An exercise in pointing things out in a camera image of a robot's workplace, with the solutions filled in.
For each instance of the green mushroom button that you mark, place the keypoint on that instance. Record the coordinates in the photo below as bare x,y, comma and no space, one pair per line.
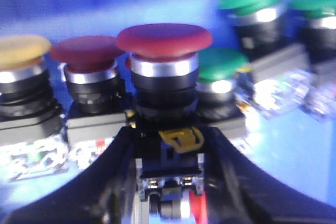
316,30
216,87
277,77

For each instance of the red mushroom push button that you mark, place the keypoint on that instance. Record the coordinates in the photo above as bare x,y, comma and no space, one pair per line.
163,62

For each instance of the yellow mushroom push button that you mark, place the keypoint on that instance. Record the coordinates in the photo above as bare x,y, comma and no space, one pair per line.
32,129

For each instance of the green mushroom button front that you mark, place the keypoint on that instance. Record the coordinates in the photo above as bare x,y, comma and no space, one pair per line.
216,87

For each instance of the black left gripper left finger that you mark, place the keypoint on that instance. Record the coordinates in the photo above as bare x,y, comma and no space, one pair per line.
102,193

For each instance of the green mushroom button back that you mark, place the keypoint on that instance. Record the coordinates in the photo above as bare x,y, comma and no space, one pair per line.
277,77

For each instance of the green mushroom button right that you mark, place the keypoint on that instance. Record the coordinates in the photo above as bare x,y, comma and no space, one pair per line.
316,30

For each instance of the right blue plastic crate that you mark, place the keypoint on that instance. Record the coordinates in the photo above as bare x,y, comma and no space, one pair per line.
294,147

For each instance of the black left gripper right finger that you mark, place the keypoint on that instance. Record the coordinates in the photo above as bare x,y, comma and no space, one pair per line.
238,191

